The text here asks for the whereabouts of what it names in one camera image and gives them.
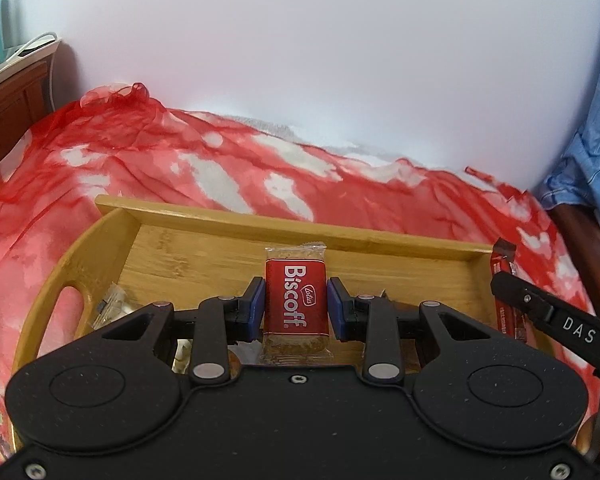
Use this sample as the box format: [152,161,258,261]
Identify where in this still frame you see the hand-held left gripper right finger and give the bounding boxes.
[327,276,504,386]

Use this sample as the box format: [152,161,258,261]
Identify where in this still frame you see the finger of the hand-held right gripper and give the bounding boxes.
[490,270,600,370]

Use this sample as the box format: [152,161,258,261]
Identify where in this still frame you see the brown-red stick packet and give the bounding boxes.
[489,239,542,347]

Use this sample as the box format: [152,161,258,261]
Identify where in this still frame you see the white shelf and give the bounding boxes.
[0,40,64,99]

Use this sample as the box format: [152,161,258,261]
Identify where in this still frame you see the white snack packet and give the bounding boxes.
[172,339,192,377]

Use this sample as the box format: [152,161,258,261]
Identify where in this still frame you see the red patterned blanket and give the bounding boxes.
[0,80,600,467]

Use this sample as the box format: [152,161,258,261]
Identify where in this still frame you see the clear snack packet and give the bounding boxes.
[92,283,142,332]

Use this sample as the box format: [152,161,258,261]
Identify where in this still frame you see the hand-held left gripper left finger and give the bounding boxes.
[99,276,267,386]

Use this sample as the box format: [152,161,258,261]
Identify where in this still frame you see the white cable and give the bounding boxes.
[17,32,62,57]

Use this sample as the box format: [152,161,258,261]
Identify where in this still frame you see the blue checked cloth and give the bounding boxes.
[535,25,600,241]

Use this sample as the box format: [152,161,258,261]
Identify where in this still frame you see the wooden bed frame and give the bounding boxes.
[547,204,600,312]

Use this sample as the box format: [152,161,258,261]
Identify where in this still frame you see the wooden bedside cabinet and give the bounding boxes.
[0,42,76,182]

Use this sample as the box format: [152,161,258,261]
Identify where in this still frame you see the wooden tray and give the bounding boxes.
[11,195,555,380]

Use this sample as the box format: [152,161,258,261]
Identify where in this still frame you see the red biscuit packet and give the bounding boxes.
[260,243,334,367]

